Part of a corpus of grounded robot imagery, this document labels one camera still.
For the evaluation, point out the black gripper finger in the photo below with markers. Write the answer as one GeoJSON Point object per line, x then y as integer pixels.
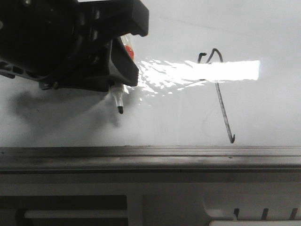
{"type": "Point", "coordinates": [122, 68]}
{"type": "Point", "coordinates": [114, 18]}

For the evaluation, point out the white plastic housing below board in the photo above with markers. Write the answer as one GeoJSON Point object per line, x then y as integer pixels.
{"type": "Point", "coordinates": [151, 198]}

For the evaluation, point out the red magnet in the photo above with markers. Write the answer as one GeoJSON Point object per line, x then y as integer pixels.
{"type": "Point", "coordinates": [126, 40]}

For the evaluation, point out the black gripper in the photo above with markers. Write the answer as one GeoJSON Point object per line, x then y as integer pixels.
{"type": "Point", "coordinates": [57, 43]}

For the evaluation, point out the white black whiteboard marker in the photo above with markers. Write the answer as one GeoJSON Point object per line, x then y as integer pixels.
{"type": "Point", "coordinates": [117, 92]}

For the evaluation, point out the white whiteboard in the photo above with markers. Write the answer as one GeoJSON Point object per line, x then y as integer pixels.
{"type": "Point", "coordinates": [175, 103]}

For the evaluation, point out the metal whiteboard tray rail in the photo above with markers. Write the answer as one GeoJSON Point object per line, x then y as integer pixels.
{"type": "Point", "coordinates": [149, 158]}

